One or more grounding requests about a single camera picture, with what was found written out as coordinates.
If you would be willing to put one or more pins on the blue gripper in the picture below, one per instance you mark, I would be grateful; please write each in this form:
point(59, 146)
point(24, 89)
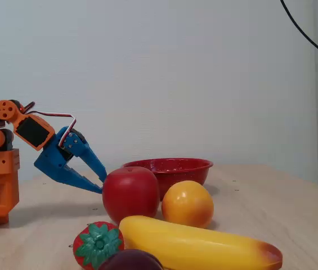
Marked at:
point(52, 158)

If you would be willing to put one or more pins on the red speckled enamel bowl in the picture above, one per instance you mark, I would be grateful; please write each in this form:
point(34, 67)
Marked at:
point(181, 171)

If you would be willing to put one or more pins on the red toy strawberry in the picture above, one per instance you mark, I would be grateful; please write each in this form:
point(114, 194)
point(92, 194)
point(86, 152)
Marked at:
point(98, 244)

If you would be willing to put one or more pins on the yellow toy banana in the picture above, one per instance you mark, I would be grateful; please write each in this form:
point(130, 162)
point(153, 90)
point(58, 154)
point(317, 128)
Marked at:
point(192, 247)

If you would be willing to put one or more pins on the toy orange fruit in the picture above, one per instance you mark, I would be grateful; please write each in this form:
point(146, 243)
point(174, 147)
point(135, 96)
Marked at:
point(187, 204)

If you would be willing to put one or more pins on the red toy apple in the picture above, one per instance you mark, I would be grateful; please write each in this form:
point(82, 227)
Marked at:
point(130, 194)

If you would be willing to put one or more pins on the purple toy plum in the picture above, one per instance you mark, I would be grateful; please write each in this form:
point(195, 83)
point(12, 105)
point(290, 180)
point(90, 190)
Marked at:
point(132, 261)

